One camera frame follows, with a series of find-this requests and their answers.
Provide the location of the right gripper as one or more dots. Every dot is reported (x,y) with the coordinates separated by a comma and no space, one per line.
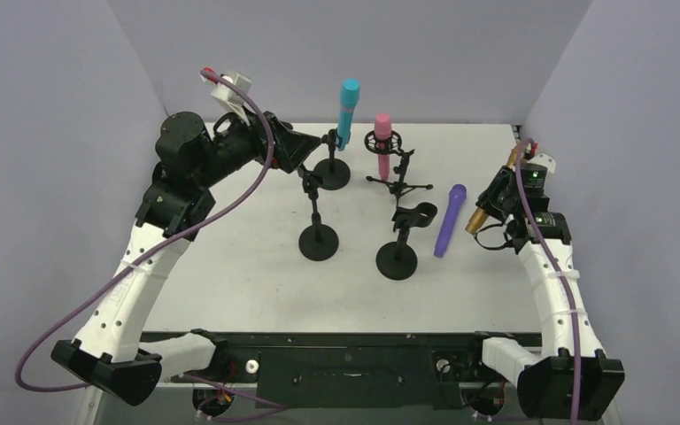
(498,196)

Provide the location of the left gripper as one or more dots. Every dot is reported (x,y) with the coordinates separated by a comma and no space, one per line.
(295,145)

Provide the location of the gold microphone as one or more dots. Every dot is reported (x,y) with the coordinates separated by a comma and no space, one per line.
(479,215)

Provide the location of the purple microphone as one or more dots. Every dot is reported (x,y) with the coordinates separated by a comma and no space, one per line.
(456,199)

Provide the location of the gold mic black stand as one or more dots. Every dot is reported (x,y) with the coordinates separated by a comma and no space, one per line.
(318,242)

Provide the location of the purple mic black stand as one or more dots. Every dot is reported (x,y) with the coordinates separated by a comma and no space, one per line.
(397,260)

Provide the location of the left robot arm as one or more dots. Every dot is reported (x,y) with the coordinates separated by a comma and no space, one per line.
(108,352)

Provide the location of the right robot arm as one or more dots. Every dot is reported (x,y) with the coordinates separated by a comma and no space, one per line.
(551,305)

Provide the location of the cyan mic black stand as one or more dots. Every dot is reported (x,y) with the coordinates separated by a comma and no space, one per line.
(334,173)

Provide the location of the cyan microphone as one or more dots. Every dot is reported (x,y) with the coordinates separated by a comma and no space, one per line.
(348,100)

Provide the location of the pink microphone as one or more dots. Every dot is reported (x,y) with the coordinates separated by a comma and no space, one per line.
(382,132)

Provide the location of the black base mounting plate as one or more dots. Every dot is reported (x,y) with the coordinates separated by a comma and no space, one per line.
(336,370)

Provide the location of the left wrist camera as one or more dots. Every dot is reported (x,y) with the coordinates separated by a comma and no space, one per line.
(227,98)

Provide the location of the black tripod shock mount stand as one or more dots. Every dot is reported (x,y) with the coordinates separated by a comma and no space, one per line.
(398,187)

